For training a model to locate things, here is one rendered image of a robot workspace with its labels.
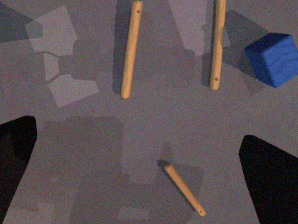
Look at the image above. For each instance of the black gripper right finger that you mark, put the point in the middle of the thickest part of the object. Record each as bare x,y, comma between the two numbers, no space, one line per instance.
271,177

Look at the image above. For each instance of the blue cube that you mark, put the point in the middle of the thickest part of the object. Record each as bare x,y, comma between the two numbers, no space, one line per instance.
274,58

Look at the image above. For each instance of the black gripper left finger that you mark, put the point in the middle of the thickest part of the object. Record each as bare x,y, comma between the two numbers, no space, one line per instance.
17,140

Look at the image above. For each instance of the wooden stick with green string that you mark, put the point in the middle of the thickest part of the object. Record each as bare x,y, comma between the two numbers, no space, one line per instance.
130,53

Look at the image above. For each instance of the thin wooden stick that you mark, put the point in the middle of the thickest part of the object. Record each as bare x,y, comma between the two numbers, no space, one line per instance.
215,78
184,188

